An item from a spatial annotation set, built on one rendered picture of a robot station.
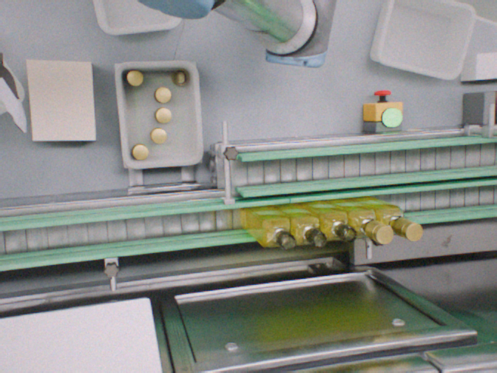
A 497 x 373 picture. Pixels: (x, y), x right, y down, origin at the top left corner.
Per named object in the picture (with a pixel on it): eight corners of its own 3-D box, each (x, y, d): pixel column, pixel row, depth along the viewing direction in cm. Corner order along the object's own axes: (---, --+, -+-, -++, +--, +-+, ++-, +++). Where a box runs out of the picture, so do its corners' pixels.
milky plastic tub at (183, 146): (123, 165, 126) (123, 169, 118) (113, 64, 122) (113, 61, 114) (198, 160, 130) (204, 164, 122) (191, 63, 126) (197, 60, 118)
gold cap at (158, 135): (149, 127, 125) (150, 128, 120) (165, 126, 125) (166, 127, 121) (150, 143, 125) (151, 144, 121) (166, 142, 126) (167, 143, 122)
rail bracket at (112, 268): (103, 278, 117) (102, 300, 104) (100, 247, 115) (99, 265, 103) (123, 276, 118) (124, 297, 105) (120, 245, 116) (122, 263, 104)
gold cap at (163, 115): (153, 107, 124) (154, 107, 120) (169, 106, 125) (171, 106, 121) (154, 123, 125) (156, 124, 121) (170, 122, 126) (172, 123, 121)
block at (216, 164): (208, 185, 125) (214, 189, 119) (206, 143, 124) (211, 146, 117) (224, 183, 126) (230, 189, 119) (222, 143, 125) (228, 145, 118)
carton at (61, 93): (38, 138, 121) (32, 140, 114) (31, 62, 119) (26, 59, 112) (96, 138, 124) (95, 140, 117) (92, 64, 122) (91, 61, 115)
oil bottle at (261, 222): (240, 227, 122) (266, 252, 101) (239, 202, 121) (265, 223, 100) (265, 224, 123) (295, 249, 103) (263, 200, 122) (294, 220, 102)
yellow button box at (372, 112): (362, 131, 139) (376, 132, 132) (362, 101, 138) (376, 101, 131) (387, 129, 141) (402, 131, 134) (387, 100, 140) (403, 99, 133)
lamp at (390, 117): (380, 127, 132) (387, 128, 129) (380, 108, 132) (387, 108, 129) (398, 126, 133) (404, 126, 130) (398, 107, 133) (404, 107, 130)
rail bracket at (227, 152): (215, 198, 119) (226, 209, 107) (211, 121, 116) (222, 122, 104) (228, 197, 120) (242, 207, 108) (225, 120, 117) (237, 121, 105)
